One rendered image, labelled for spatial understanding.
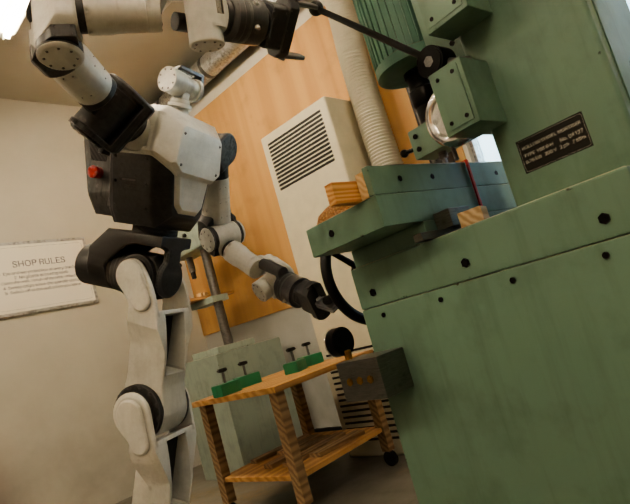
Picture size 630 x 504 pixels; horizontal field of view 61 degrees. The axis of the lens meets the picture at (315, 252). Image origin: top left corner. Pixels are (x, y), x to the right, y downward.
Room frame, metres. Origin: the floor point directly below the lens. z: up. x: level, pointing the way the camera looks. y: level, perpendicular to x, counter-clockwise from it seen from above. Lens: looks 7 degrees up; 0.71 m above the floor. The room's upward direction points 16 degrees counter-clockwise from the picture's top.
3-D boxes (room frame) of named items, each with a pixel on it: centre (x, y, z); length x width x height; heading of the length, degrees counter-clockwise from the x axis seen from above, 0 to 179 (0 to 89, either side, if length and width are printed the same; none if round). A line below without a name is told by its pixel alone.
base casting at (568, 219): (1.08, -0.41, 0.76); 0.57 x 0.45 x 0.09; 41
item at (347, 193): (1.12, -0.27, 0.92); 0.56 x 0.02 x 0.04; 131
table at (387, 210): (1.25, -0.26, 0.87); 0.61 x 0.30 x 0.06; 131
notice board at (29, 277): (3.32, 1.70, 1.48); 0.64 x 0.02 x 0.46; 138
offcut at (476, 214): (0.98, -0.30, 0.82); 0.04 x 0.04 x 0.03; 56
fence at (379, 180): (1.14, -0.35, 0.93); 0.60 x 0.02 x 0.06; 131
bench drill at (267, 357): (3.36, 0.66, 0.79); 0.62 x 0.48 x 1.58; 46
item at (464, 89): (0.93, -0.34, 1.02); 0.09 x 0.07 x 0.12; 131
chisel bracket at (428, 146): (1.16, -0.35, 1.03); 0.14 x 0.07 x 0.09; 41
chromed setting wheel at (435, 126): (1.00, -0.33, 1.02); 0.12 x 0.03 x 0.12; 41
